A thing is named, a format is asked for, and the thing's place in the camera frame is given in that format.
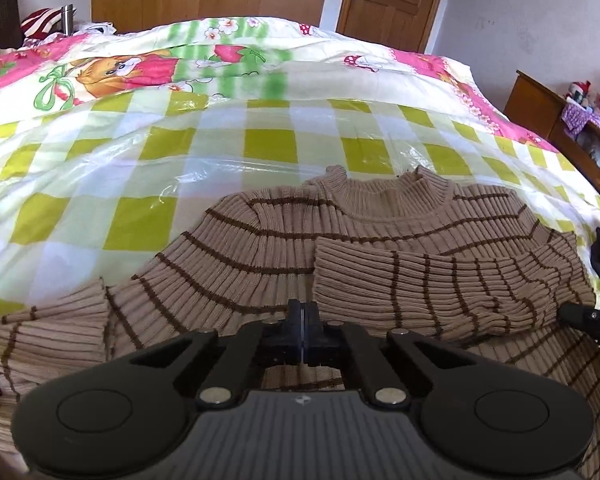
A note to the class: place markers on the brown wooden door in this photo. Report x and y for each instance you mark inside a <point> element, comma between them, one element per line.
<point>399,24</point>

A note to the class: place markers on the wooden side cabinet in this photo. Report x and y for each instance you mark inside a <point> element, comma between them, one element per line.
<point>539,109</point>

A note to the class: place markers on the beige brown striped knit sweater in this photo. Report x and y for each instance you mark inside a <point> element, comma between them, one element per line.
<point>461,263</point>

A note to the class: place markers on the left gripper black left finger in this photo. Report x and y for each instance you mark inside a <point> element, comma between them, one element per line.
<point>246,356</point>

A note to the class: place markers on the colourful checkered bed quilt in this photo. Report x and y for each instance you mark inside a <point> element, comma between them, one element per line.
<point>113,146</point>

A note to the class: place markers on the metal thermos flask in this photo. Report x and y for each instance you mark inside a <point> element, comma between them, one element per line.
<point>67,19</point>

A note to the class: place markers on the red plush toy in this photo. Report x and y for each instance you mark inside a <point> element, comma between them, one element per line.
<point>578,92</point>

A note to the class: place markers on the purple patterned cloth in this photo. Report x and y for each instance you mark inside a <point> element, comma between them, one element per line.
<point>575,118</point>

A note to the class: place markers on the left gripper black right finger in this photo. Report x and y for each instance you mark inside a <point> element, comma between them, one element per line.
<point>357,355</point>

